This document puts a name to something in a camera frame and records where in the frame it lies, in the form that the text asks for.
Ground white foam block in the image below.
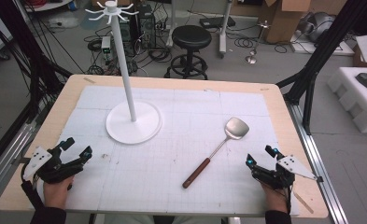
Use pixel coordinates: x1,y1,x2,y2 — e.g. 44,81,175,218
326,66,367,135

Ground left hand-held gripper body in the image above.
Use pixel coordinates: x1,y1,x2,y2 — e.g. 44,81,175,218
22,145,86,185

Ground black round stool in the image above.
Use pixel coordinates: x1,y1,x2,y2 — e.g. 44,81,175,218
163,24,213,81

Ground white stand leg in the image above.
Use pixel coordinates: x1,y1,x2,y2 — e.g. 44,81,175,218
218,0,235,60

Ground cardboard box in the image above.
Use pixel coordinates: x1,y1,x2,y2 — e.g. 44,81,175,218
258,0,314,45

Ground person's right hand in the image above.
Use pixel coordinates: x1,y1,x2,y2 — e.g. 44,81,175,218
260,182,289,215

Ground grey headset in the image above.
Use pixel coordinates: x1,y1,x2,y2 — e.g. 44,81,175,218
298,11,337,44

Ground thin wooden stick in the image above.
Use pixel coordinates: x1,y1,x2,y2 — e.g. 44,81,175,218
292,190,315,216

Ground black floor cables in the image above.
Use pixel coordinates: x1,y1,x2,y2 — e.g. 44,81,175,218
83,26,175,77

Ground black computer tower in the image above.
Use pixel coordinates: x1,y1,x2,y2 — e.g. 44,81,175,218
136,4,158,49

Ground flat black box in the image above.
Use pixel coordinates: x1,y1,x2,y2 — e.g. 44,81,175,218
199,15,237,30

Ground small silver metal stand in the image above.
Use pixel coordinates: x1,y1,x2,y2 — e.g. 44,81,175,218
245,20,271,65

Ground person's left hand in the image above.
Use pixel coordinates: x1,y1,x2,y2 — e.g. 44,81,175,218
42,175,76,210

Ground white grid mat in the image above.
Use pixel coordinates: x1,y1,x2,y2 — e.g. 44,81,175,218
35,85,301,217

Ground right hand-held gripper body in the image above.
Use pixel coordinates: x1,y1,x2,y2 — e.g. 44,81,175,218
252,154,324,191

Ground metal spatula with wooden handle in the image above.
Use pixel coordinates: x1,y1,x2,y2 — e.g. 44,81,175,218
181,116,251,190

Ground black frame strut with cables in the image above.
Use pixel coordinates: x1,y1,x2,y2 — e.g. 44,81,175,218
0,0,74,124

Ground white pole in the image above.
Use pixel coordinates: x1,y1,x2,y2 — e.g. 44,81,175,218
166,0,178,49

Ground white hook rack stand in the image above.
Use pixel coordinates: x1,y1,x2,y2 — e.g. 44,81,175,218
84,0,163,146

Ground small white device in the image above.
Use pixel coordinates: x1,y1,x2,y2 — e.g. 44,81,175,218
100,35,113,63

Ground aluminium rail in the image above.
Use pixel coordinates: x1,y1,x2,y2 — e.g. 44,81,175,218
285,100,349,224
0,119,38,204

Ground white round table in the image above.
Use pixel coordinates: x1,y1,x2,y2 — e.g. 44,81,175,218
23,0,76,14

